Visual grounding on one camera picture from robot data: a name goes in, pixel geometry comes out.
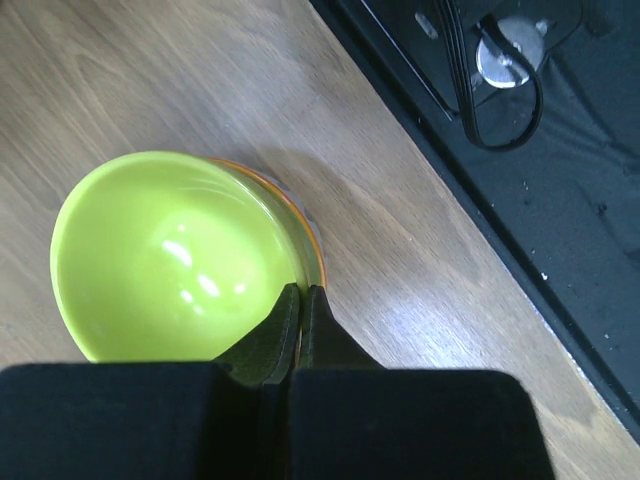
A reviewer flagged lime green bowl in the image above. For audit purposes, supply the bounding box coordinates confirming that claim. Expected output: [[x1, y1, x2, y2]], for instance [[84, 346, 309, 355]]
[[50, 151, 306, 362]]

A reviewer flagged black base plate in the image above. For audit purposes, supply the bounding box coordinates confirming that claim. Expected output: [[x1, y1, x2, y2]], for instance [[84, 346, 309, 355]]
[[314, 1, 639, 436]]

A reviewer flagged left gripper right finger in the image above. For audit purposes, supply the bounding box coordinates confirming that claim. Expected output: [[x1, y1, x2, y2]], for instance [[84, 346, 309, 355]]
[[295, 285, 383, 370]]

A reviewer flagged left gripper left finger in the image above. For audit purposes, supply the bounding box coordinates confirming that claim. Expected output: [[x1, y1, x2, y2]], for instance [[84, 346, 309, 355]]
[[219, 284, 300, 388]]

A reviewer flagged thin orange stacked bowl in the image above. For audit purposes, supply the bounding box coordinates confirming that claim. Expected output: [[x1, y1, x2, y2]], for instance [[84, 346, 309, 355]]
[[209, 158, 328, 288]]

